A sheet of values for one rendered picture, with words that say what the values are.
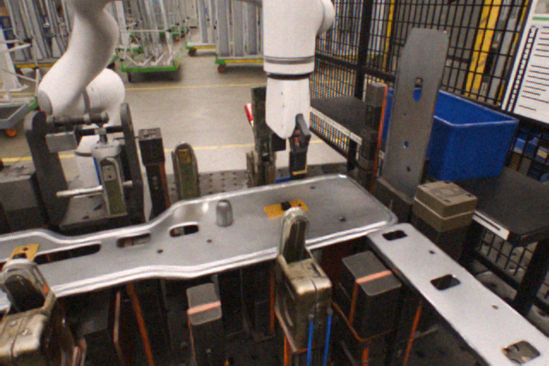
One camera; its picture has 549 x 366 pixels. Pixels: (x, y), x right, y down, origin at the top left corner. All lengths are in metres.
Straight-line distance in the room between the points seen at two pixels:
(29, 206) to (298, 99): 0.57
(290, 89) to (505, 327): 0.44
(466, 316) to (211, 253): 0.39
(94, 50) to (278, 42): 0.53
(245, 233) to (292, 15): 0.38
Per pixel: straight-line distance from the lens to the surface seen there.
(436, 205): 0.69
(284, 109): 0.55
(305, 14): 0.54
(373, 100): 0.88
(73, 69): 1.01
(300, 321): 0.51
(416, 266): 0.61
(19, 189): 0.81
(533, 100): 0.92
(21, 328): 0.52
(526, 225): 0.74
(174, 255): 0.61
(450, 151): 0.79
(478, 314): 0.57
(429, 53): 0.70
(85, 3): 0.83
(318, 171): 1.51
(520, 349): 0.58
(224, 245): 0.61
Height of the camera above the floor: 1.39
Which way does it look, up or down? 25 degrees down
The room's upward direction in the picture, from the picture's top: straight up
